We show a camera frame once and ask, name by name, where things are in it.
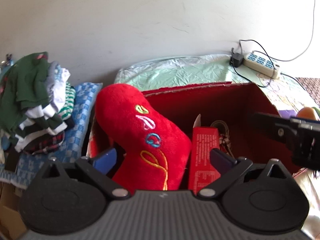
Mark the black plug adapter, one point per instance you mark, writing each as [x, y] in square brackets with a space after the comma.
[236, 60]

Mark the stack of folded clothes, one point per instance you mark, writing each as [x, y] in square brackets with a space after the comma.
[27, 87]

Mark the small red carton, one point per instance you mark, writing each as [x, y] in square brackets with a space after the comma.
[202, 150]

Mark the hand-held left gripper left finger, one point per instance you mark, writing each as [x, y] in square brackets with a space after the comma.
[106, 158]

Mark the blue checkered cushion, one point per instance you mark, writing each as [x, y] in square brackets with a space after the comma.
[80, 110]

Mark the printed tape roll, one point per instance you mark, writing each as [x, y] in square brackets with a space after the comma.
[218, 123]

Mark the brown cardboard box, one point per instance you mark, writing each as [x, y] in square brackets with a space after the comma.
[8, 215]

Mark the red plush heart pillow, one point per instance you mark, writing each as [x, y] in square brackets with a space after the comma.
[130, 110]

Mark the black white patterned cloth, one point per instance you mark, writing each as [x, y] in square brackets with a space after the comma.
[312, 87]

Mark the orange wooden massager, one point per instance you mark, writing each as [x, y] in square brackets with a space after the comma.
[305, 112]

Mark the brown pine cone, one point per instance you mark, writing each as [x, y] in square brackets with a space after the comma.
[225, 142]

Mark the black wallet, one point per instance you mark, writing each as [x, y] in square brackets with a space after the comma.
[12, 158]

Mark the white power strip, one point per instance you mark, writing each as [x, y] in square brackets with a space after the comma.
[261, 63]

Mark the purple tissue pack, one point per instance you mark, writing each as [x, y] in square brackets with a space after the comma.
[285, 113]

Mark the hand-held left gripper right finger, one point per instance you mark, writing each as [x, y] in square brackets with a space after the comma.
[221, 161]

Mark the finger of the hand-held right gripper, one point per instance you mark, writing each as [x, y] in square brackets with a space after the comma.
[305, 120]
[272, 127]

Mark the red cardboard box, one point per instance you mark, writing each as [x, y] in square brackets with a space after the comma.
[237, 100]

